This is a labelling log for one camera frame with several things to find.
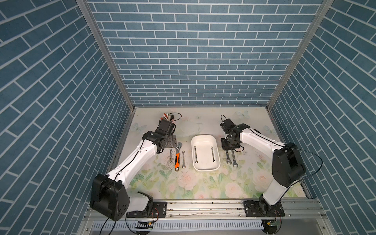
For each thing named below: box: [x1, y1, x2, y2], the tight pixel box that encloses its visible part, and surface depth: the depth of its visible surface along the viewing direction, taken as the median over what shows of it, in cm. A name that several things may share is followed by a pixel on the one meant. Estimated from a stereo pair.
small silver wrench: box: [181, 150, 187, 169], surface depth 93 cm
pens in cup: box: [159, 112, 175, 123], surface depth 103 cm
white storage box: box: [190, 134, 221, 172], surface depth 96 cm
